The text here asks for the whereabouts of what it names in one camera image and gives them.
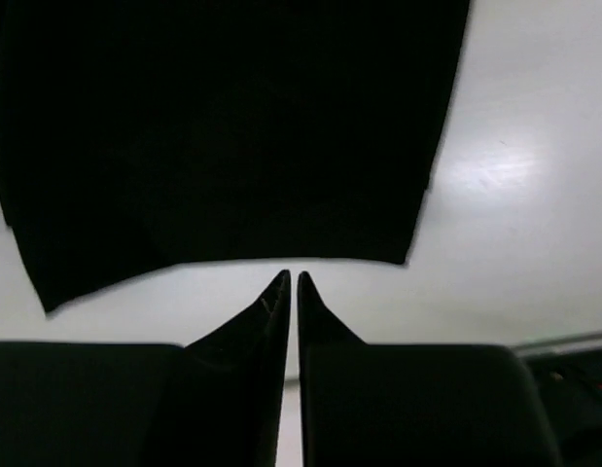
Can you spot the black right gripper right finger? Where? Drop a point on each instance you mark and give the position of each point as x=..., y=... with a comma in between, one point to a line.
x=365, y=404

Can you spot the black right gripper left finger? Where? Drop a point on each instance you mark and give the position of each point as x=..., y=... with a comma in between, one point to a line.
x=222, y=403

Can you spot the aluminium table edge rail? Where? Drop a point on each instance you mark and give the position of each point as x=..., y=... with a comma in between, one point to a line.
x=560, y=345

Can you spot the black skirt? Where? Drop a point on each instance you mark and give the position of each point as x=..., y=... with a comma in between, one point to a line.
x=139, y=135

